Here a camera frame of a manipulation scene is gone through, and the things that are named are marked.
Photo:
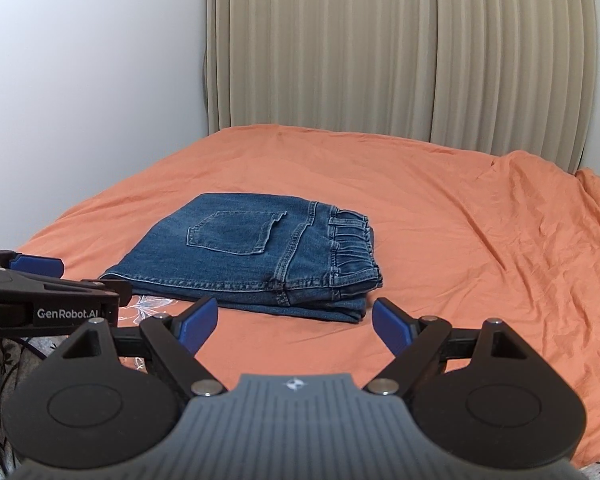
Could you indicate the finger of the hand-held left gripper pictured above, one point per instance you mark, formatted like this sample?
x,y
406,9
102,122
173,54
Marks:
x,y
105,290
37,265

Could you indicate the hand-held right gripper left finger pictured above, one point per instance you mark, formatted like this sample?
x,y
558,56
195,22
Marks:
x,y
200,320

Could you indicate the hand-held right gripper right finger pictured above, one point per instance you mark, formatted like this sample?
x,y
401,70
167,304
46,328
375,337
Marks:
x,y
390,330

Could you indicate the blue denim pants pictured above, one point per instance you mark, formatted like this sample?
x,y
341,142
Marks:
x,y
240,260

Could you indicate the floral grey bedding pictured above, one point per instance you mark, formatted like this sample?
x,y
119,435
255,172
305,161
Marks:
x,y
5,360

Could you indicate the orange bed sheet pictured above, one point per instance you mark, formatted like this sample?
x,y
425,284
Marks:
x,y
455,220

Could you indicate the beige pleated curtain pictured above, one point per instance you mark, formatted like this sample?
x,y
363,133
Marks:
x,y
380,50

